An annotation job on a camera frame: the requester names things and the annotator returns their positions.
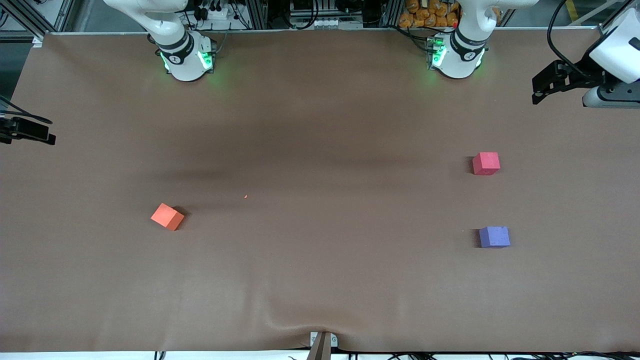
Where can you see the metal mat clamp bracket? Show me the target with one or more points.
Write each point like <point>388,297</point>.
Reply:
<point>323,342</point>

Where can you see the aluminium diagonal frame strut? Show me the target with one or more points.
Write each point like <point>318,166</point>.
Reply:
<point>35,20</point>

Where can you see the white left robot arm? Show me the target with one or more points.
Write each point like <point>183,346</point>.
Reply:
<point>465,30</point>

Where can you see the red foam block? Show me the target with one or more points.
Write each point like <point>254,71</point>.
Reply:
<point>486,163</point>

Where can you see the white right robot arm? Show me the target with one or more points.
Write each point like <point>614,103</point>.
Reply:
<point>175,35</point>

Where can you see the aluminium frame post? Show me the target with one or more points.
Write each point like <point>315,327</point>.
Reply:
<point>257,14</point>
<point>395,12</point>

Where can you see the bag of orange items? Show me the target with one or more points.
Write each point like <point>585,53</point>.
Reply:
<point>430,14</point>

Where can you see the brown table mat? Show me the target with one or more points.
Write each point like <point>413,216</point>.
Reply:
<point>320,150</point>

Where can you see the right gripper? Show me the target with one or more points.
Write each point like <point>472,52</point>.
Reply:
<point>11,128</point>

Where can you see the white terminal strip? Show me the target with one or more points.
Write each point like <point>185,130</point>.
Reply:
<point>320,23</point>

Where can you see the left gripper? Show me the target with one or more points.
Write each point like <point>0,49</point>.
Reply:
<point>583,70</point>

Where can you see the purple foam block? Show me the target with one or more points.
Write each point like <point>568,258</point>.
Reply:
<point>495,237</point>

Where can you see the grey base connector box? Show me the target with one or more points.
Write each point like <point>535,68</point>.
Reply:
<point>432,47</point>
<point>209,56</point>

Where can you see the white power strip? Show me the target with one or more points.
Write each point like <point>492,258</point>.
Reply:
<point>215,13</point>

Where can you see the orange foam block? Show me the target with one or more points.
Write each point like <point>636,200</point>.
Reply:
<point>167,216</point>

